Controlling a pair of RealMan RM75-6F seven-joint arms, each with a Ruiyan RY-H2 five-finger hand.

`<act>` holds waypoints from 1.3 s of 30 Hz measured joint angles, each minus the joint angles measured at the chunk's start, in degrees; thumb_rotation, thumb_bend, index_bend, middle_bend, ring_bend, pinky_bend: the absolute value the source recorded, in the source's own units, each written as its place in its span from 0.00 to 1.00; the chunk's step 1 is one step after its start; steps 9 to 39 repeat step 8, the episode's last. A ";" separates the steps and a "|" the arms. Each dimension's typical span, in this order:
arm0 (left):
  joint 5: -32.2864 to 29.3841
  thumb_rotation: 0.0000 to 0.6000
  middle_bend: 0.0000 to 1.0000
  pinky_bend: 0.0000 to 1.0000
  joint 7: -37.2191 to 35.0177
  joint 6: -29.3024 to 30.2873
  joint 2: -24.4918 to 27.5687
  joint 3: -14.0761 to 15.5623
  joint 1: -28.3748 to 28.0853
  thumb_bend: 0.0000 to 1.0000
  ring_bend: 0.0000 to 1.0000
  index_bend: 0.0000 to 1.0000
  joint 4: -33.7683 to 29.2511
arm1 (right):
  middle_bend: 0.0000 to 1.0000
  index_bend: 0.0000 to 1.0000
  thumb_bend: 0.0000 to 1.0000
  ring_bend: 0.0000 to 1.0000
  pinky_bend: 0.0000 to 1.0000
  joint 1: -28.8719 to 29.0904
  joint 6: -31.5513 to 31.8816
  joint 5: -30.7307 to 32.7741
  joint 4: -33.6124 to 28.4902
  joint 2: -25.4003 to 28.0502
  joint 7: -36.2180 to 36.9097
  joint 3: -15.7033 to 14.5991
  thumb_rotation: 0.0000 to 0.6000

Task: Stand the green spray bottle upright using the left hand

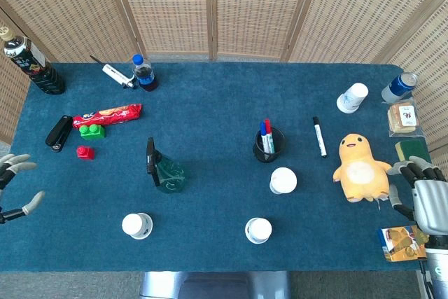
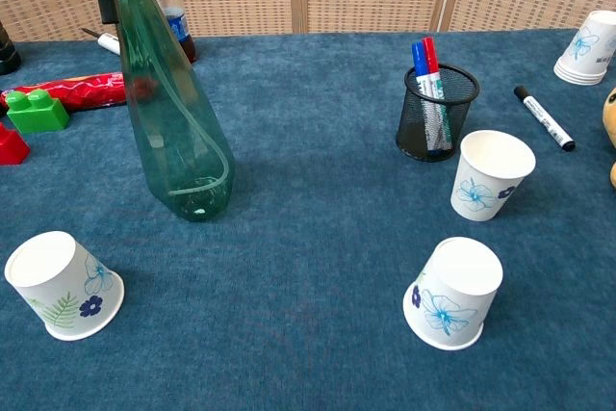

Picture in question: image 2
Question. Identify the red building block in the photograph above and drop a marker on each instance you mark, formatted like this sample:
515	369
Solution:
12	146

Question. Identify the stacked flower paper cups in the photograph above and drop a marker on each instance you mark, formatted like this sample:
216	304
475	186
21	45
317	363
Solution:
587	52

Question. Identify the cola bottle blue cap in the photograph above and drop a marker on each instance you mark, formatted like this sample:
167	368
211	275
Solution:
175	21

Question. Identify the black mesh pen holder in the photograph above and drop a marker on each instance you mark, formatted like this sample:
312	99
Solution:
457	103

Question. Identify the black cap marker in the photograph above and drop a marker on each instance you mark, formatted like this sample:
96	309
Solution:
544	117

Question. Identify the inverted paper cup with fern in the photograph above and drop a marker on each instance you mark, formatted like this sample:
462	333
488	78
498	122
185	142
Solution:
62	295

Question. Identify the blue cap marker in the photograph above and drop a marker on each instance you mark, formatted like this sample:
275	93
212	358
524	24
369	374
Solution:
419	62

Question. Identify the upright flower paper cup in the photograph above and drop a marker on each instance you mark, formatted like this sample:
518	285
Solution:
486	189

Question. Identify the dark tea bottle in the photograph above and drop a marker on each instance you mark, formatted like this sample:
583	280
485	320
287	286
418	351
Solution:
7	52

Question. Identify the inverted paper cup blue flower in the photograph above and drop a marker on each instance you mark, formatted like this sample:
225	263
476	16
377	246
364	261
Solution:
452	305

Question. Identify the red cap marker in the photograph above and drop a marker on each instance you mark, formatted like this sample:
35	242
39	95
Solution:
430	55

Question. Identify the yellow plush toy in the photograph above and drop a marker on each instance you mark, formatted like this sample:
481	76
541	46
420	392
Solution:
611	115

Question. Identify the red biscuit packet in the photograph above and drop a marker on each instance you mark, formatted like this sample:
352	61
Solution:
91	88

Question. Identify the green building block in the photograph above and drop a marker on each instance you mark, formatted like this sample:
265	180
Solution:
38	115

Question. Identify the blue carpet table cover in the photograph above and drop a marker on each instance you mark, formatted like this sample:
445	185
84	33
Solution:
289	262

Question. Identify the green spray bottle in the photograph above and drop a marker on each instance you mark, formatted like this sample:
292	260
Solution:
168	117

